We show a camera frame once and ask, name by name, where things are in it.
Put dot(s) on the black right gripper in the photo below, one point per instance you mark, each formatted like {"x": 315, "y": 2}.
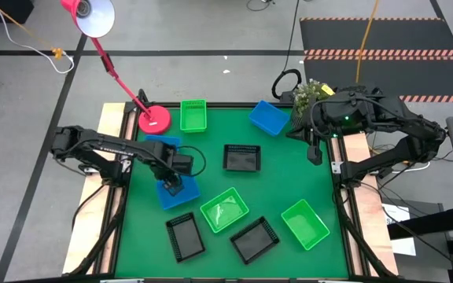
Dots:
{"x": 317, "y": 129}

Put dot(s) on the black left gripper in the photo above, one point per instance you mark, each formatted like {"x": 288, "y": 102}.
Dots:
{"x": 167, "y": 175}

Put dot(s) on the blue plastic basket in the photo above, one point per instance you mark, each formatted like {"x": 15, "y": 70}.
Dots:
{"x": 188, "y": 197}
{"x": 269, "y": 118}
{"x": 163, "y": 139}

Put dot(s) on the black plastic basket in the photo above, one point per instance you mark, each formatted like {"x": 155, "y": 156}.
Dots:
{"x": 254, "y": 240}
{"x": 185, "y": 237}
{"x": 241, "y": 159}

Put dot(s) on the green plastic basket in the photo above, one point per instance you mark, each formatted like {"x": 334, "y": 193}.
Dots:
{"x": 224, "y": 210}
{"x": 305, "y": 225}
{"x": 193, "y": 118}

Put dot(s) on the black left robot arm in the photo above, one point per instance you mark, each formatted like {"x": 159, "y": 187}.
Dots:
{"x": 93, "y": 143}

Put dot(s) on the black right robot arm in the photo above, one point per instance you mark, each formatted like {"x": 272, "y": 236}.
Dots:
{"x": 407, "y": 149}

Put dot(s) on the artificial plant in striped pot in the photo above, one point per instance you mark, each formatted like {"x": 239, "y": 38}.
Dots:
{"x": 305, "y": 96}

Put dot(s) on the yellow tag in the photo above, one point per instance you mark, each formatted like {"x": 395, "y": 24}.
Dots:
{"x": 327, "y": 89}

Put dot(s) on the red desk lamp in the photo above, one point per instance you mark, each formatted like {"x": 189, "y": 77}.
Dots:
{"x": 153, "y": 120}

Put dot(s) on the wooden board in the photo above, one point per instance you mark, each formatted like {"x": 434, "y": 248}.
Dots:
{"x": 89, "y": 220}
{"x": 372, "y": 220}

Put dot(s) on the black mat with hazard stripes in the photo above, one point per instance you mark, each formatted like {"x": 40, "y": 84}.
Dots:
{"x": 407, "y": 76}
{"x": 399, "y": 37}

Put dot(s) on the white paper sheet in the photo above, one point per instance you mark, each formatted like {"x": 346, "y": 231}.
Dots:
{"x": 401, "y": 243}

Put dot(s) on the black metal stand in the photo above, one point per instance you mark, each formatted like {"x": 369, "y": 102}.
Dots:
{"x": 431, "y": 224}

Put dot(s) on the black box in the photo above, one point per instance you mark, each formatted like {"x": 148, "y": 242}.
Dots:
{"x": 2, "y": 9}

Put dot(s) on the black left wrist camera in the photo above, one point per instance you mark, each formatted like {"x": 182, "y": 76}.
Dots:
{"x": 182, "y": 164}

